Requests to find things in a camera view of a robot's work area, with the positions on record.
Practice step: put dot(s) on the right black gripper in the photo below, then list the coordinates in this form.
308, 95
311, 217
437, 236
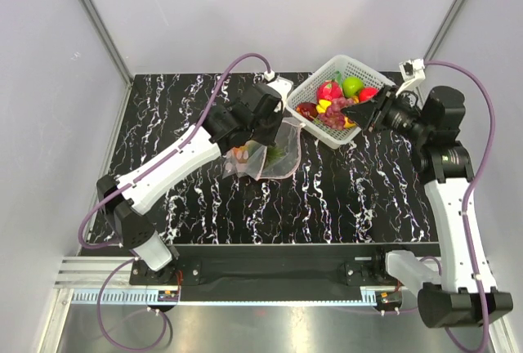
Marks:
364, 113

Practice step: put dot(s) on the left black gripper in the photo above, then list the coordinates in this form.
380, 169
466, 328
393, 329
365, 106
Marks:
271, 138

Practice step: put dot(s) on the purple grape bunch toy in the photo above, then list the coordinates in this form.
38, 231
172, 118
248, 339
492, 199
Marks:
335, 114

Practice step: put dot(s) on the orange toy pineapple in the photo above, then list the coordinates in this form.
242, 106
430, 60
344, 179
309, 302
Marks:
258, 155

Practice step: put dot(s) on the clear pink-dotted zip bag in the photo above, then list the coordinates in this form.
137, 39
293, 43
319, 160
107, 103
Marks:
289, 139

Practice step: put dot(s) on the dark red plum toy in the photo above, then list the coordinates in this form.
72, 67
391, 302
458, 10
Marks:
307, 110

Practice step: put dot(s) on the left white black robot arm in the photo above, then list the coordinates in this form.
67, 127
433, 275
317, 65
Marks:
127, 199

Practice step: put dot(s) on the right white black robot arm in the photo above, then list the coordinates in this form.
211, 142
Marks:
464, 291

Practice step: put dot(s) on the red apple toy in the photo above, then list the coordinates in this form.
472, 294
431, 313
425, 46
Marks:
367, 93

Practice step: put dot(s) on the green apple toy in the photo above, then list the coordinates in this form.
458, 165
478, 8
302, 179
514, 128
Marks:
351, 86

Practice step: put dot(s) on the yellow banana bunch toy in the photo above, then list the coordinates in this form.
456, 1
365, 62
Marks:
327, 108

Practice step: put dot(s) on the red dragon fruit toy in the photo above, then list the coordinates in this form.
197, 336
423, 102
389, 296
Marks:
329, 90

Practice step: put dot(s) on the black marble pattern mat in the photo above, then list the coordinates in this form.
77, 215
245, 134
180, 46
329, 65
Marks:
362, 192

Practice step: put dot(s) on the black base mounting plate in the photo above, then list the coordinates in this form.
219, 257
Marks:
199, 264

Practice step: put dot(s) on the right connector board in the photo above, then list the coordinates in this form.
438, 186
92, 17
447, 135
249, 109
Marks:
390, 297

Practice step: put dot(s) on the connector board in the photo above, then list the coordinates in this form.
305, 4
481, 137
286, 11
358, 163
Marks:
169, 295
390, 297

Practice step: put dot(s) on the left connector board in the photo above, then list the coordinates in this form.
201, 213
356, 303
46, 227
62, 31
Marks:
169, 295

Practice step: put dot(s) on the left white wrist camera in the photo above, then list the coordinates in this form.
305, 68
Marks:
282, 85

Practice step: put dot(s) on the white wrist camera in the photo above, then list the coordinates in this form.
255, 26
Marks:
282, 85
413, 74

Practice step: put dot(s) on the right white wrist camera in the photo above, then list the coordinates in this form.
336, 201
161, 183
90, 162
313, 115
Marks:
413, 74

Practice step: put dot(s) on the right aluminium frame post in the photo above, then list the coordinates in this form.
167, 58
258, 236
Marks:
446, 24

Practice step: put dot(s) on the aluminium frame post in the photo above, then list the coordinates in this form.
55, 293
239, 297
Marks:
446, 24
107, 41

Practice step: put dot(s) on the left aluminium frame post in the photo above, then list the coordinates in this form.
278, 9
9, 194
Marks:
107, 41

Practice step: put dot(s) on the white slotted cable duct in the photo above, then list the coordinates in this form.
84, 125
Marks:
190, 297

